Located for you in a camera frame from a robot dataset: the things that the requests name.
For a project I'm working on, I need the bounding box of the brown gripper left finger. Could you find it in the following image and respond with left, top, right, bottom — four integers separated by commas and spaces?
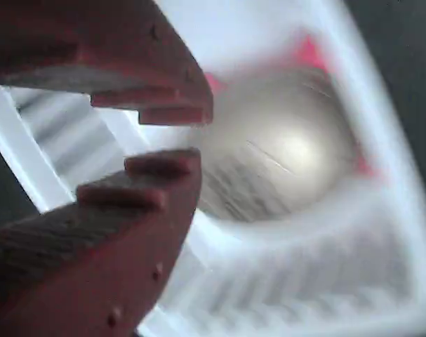
0, 147, 204, 337

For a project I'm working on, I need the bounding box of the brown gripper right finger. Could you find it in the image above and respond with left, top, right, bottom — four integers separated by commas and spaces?
0, 0, 214, 125

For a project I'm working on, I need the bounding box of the red turtle toy gold shell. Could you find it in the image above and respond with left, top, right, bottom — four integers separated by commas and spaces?
194, 34, 386, 224

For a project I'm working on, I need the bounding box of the white plastic tray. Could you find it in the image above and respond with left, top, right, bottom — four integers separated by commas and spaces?
0, 0, 426, 337

